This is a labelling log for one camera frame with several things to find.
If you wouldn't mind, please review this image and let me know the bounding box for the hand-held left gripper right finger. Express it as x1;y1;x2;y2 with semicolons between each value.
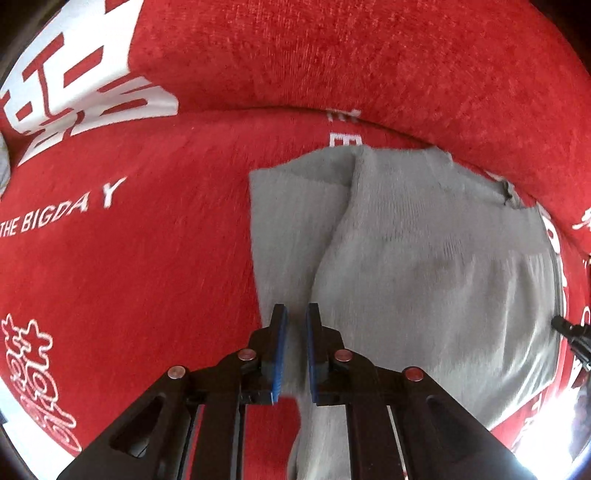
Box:
304;303;542;480

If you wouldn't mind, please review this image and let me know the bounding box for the grey knit sweater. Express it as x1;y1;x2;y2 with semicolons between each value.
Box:
248;145;562;480

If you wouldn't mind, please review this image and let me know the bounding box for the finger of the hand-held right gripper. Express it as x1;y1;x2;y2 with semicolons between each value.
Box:
552;316;591;371

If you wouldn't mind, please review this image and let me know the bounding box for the white floral cloth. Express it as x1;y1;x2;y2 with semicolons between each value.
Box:
0;131;12;198

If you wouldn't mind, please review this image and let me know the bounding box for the red printed blanket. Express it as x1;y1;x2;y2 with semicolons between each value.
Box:
0;0;591;480

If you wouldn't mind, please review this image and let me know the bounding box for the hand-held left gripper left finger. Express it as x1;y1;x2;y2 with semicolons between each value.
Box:
57;303;289;480

